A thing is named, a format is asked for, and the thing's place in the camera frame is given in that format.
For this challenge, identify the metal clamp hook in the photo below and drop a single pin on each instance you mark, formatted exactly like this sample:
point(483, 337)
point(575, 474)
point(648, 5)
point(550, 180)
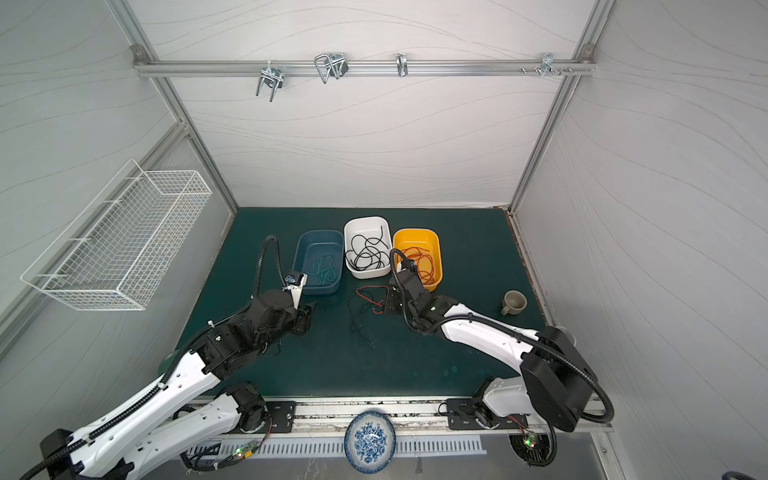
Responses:
point(271, 79)

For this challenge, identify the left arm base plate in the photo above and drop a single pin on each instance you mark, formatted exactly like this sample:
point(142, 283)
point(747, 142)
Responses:
point(274, 416)

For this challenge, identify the metal U-bolt hook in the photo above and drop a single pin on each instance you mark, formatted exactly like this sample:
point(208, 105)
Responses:
point(331, 65)

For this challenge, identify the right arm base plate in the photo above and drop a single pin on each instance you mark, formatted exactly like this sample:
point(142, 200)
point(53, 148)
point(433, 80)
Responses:
point(466, 414)

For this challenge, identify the small metal bracket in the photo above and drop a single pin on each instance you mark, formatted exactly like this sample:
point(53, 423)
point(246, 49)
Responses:
point(401, 65)

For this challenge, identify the blue plastic bin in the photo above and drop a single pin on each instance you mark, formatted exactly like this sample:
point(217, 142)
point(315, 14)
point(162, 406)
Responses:
point(319, 254)

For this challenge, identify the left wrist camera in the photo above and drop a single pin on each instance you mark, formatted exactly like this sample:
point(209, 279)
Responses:
point(295, 282)

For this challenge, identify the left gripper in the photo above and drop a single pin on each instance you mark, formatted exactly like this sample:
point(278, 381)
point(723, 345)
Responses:
point(303, 319)

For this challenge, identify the yellow plastic bin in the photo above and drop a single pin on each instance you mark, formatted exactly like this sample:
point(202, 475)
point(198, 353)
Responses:
point(422, 246)

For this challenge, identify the beige mug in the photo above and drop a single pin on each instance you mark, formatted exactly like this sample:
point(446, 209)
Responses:
point(513, 303)

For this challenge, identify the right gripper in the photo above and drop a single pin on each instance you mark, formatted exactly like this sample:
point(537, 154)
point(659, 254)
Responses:
point(395, 297)

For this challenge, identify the white wire basket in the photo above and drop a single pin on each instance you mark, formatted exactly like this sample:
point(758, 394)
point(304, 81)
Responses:
point(114, 254)

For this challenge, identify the metal corner hook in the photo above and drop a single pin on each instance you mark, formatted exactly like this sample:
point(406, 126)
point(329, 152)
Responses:
point(547, 67)

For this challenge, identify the white plastic bin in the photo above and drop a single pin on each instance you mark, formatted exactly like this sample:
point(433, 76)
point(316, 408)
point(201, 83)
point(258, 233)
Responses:
point(367, 244)

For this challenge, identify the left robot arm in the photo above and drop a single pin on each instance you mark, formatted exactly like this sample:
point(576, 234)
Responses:
point(154, 426)

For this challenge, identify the blue white patterned plate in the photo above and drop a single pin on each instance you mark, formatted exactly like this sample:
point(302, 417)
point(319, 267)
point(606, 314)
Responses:
point(370, 442)

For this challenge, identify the aluminium crossbar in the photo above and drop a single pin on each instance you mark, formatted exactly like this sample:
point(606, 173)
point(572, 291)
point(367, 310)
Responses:
point(357, 68)

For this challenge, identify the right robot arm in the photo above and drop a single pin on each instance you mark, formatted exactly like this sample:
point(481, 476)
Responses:
point(555, 382)

